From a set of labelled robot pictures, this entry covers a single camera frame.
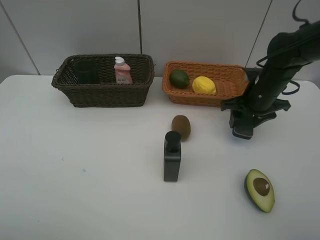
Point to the black square bottle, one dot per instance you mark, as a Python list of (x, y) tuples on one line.
[(172, 156)]

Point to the grey translucent plastic cup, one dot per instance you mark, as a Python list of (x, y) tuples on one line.
[(86, 71)]

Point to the pink bottle white cap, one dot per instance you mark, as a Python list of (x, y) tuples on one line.
[(122, 71)]

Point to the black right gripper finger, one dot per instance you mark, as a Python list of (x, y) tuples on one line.
[(235, 117), (260, 119)]

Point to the brown kiwi fruit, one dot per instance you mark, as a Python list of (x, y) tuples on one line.
[(181, 124)]

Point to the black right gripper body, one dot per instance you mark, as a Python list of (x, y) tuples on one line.
[(260, 97)]

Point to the dark green lime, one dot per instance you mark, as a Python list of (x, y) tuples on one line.
[(179, 79)]

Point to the dark brown wicker basket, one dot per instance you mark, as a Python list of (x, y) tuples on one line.
[(106, 93)]

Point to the yellow lemon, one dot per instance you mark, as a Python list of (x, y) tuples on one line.
[(203, 85)]

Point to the halved avocado with pit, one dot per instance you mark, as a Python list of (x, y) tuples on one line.
[(259, 190)]

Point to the orange wicker basket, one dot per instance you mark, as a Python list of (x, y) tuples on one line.
[(230, 81)]

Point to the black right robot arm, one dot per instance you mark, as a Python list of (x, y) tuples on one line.
[(287, 54)]

